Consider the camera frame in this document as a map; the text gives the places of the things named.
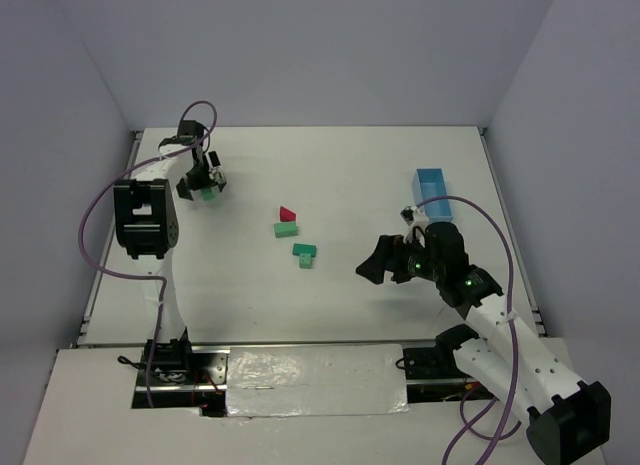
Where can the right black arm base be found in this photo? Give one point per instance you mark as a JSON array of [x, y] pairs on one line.
[[430, 371]]

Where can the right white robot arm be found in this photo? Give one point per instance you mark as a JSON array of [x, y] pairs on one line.
[[564, 417]]

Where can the silver tape patch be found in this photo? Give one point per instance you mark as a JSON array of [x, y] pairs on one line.
[[323, 380]]

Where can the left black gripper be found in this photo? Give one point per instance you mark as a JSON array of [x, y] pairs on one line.
[[200, 180]]

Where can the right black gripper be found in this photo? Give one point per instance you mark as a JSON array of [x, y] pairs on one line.
[[396, 258]]

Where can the dark green rectangular block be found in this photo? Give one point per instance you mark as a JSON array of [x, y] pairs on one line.
[[301, 249]]

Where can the light green rectangular block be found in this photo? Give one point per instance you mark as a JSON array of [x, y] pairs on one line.
[[285, 229]]

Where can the blue plastic box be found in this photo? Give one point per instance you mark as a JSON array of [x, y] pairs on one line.
[[428, 183]]

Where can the red triangular wood block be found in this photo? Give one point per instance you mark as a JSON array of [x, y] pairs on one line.
[[287, 215]]

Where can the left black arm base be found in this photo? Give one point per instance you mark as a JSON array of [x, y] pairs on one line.
[[180, 375]]

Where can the small green cube block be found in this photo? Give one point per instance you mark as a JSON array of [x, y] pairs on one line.
[[208, 194]]

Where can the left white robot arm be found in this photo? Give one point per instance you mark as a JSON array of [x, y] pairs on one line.
[[146, 219]]

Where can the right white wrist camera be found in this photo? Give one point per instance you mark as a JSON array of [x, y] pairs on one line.
[[415, 218]]

